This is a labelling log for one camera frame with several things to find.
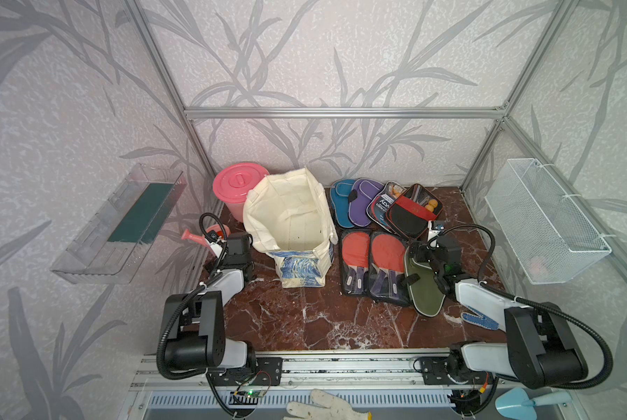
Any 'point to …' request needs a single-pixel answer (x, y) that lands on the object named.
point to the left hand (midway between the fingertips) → (221, 251)
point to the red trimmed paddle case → (410, 215)
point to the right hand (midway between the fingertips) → (423, 237)
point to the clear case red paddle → (355, 262)
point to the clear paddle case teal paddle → (376, 206)
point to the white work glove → (325, 406)
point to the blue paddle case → (340, 191)
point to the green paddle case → (427, 296)
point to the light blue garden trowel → (517, 404)
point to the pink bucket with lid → (232, 183)
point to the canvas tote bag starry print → (287, 218)
